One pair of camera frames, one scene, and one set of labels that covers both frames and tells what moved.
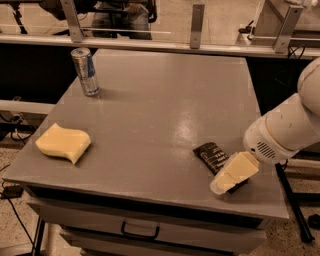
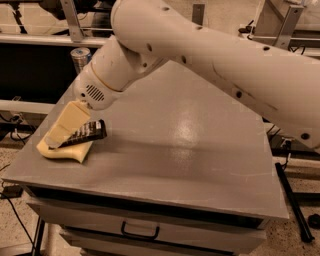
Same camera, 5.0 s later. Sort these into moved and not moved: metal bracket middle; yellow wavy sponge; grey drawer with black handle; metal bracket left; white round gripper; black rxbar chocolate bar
Moved: black rxbar chocolate bar; white round gripper
Not moved: grey drawer with black handle; metal bracket left; metal bracket middle; yellow wavy sponge
